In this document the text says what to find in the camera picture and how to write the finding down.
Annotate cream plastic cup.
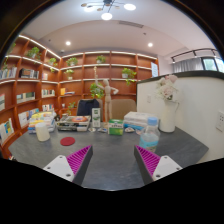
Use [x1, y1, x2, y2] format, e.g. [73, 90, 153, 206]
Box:
[35, 122, 51, 142]

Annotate beige chair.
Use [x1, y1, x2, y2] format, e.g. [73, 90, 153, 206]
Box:
[110, 98, 138, 121]

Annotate chair with dark blue jacket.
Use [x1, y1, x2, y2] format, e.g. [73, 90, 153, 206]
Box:
[76, 98, 101, 118]

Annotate white vase with pink flowers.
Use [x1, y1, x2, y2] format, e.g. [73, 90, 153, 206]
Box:
[155, 74, 181, 134]

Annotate wooden artist mannequin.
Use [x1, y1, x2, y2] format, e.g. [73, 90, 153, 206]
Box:
[94, 66, 120, 126]

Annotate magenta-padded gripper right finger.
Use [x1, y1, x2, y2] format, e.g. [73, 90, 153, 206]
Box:
[134, 144, 183, 186]

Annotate white wall socket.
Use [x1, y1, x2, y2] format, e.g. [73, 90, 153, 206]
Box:
[215, 110, 224, 133]

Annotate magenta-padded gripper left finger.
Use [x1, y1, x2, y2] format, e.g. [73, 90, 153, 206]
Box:
[43, 144, 94, 186]

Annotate flat round red coaster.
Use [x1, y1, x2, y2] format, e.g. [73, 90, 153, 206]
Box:
[59, 136, 76, 147]

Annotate clear water bottle blue cap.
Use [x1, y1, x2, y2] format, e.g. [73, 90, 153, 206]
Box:
[139, 116, 161, 154]

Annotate stacked boxes with orange print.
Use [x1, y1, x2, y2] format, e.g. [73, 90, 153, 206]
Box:
[55, 115, 92, 132]

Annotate window with grey curtain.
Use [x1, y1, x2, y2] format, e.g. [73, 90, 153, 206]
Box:
[171, 48, 224, 74]

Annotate wooden shelf unit with books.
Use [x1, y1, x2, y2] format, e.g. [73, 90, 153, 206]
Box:
[0, 33, 160, 158]

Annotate ceiling air vent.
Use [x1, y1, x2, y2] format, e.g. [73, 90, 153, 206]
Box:
[118, 20, 145, 28]

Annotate stack of white packages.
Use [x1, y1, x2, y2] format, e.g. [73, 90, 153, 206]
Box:
[123, 111, 159, 132]

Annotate branched ceiling lamp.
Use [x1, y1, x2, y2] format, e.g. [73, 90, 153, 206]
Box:
[80, 0, 137, 21]

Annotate stack of colourful books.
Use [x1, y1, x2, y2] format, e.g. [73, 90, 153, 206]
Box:
[27, 111, 57, 135]

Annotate tall green white carton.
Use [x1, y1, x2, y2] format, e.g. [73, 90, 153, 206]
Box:
[91, 107, 102, 129]

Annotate small green white box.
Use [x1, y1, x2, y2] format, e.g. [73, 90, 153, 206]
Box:
[107, 118, 125, 136]

